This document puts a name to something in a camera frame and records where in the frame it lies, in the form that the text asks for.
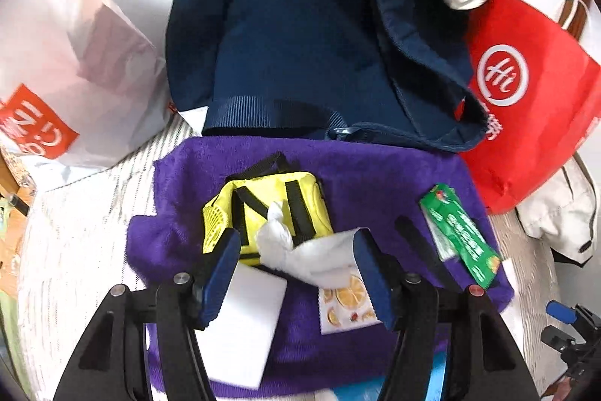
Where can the white glove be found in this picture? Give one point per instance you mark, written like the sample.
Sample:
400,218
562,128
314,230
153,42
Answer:
310,260

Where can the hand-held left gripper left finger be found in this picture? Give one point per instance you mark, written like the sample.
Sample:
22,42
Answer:
219,276

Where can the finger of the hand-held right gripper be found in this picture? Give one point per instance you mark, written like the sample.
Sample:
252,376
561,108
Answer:
561,311

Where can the white plastic shopping bag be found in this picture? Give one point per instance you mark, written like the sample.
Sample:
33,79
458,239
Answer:
94,62

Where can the fruit pattern card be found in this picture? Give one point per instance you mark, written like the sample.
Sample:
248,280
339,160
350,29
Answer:
347,302

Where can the red paper shopping bag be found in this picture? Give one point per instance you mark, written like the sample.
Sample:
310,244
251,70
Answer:
544,114

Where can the beige jacket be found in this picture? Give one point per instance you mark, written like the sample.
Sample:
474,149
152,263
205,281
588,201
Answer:
563,208

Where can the purple towel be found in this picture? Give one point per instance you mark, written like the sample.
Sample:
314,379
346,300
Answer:
375,189

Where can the wooden nightstand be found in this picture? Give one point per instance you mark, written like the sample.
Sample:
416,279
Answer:
14,236

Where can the navy blue bag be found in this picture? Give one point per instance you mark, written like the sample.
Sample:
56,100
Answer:
291,30

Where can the light green cloth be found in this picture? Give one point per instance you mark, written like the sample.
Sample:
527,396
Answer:
9,335

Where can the green tissue packet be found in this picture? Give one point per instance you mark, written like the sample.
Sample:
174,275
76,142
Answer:
460,236

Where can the striped bedsheet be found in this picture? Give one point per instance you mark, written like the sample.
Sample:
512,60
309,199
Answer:
70,250

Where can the blue tissue pack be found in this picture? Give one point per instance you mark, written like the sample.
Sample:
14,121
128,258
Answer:
434,377

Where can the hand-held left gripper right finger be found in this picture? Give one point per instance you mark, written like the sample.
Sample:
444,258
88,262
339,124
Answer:
375,283

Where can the white sponge block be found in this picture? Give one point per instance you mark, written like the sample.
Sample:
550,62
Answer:
251,326

